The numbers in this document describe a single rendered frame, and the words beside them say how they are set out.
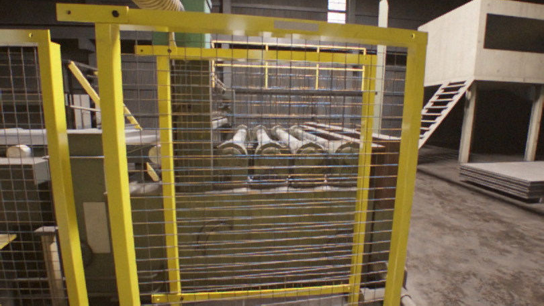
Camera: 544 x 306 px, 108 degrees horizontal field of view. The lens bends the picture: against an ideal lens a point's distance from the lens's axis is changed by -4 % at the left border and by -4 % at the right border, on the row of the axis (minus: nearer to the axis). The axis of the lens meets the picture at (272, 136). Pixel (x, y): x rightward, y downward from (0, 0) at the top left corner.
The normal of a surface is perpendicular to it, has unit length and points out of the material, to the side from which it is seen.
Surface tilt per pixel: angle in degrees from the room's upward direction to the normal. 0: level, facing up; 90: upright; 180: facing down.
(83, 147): 90
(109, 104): 90
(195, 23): 90
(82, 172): 90
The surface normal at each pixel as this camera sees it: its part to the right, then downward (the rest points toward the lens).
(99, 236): 0.10, 0.12
